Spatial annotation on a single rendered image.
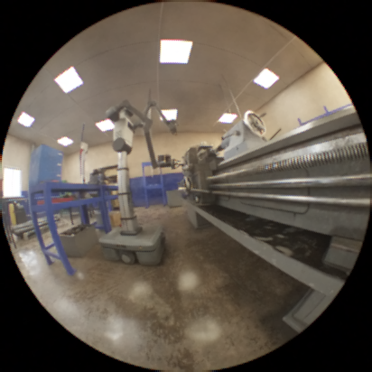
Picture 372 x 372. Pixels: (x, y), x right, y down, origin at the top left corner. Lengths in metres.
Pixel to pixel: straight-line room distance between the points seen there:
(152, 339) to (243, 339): 0.41
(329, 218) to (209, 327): 0.67
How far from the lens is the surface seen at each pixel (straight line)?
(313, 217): 0.50
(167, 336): 0.72
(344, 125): 0.45
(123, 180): 1.18
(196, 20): 2.77
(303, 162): 0.39
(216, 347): 0.69
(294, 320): 0.77
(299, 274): 0.39
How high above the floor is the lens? 0.68
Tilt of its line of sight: level
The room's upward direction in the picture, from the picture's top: 7 degrees counter-clockwise
